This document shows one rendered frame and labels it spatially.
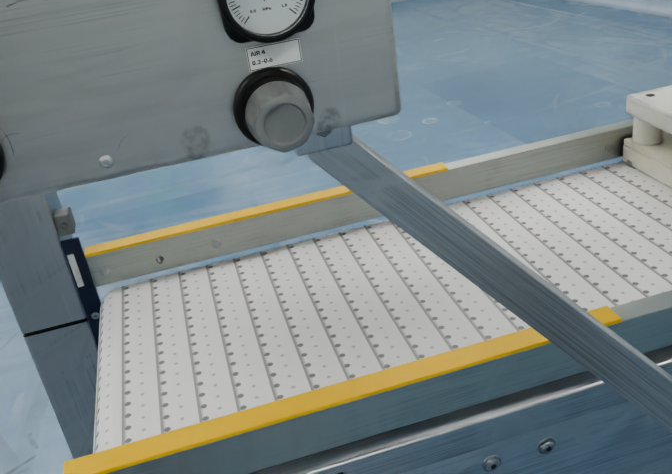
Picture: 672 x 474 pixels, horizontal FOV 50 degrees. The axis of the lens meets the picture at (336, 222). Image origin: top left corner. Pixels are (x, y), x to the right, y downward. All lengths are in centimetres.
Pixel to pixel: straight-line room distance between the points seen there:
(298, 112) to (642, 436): 38
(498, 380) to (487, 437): 4
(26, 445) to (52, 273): 125
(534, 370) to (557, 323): 9
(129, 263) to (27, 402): 140
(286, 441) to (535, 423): 17
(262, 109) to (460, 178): 44
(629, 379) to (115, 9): 30
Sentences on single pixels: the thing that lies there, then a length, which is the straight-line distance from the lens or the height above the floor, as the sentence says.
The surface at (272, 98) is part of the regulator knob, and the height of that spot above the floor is 105.
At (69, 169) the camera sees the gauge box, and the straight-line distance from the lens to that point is 31.
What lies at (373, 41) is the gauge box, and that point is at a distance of 31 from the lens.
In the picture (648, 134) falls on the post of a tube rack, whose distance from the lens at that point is 76.
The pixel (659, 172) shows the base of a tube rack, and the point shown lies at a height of 83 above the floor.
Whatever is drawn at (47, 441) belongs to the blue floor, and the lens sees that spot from 189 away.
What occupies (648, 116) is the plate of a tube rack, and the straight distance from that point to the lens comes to 74.
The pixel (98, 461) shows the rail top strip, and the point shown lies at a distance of 44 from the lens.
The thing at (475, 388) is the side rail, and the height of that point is 83.
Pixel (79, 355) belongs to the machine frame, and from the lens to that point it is 73.
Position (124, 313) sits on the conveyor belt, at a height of 82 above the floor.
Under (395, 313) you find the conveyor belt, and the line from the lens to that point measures 55.
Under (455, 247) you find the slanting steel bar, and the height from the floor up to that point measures 95.
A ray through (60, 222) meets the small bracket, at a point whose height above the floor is 88.
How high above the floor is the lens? 113
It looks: 27 degrees down
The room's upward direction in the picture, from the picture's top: 9 degrees counter-clockwise
